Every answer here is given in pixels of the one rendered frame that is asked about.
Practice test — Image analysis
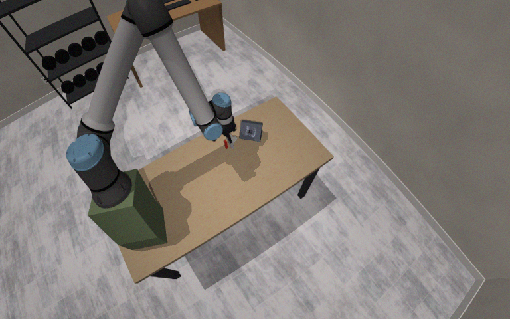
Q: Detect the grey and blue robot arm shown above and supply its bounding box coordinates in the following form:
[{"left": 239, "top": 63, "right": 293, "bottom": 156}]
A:
[{"left": 66, "top": 0, "right": 232, "bottom": 209}]

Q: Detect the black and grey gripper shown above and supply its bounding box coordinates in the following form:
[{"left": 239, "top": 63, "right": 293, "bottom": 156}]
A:
[{"left": 222, "top": 116, "right": 237, "bottom": 149}]

